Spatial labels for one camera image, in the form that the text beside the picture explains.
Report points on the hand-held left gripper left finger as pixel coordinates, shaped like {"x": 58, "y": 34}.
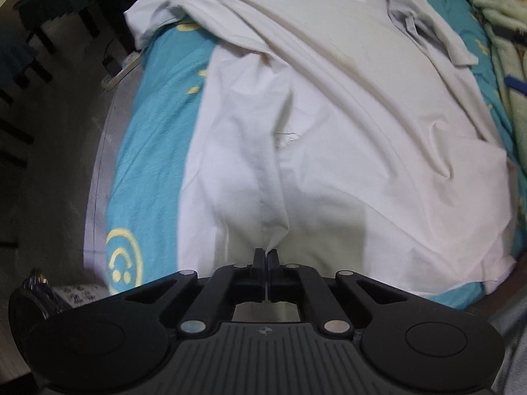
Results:
{"x": 261, "y": 273}

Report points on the blue bed sheet yellow print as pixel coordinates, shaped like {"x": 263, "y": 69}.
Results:
{"x": 156, "y": 131}

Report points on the light grey printed t-shirt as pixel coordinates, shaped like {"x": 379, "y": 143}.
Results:
{"x": 376, "y": 10}

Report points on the white power strip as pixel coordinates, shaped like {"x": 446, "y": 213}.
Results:
{"x": 120, "y": 69}

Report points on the person's denim pants leg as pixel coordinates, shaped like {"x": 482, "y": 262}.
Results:
{"x": 512, "y": 337}

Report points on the dark wooden chair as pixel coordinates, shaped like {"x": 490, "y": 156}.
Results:
{"x": 16, "y": 66}

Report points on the light green fleece blanket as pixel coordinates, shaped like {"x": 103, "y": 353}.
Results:
{"x": 504, "y": 12}

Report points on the grey mattress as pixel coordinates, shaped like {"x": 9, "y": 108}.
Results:
{"x": 105, "y": 164}

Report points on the small blue object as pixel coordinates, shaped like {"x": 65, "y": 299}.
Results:
{"x": 514, "y": 82}

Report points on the white printed paper bag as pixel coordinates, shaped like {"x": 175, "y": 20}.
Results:
{"x": 80, "y": 294}

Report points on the white t-shirt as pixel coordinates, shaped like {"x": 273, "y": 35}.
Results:
{"x": 329, "y": 152}

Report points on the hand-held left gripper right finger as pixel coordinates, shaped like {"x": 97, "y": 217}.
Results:
{"x": 273, "y": 273}

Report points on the dark striped object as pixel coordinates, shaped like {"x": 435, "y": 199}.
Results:
{"x": 38, "y": 286}

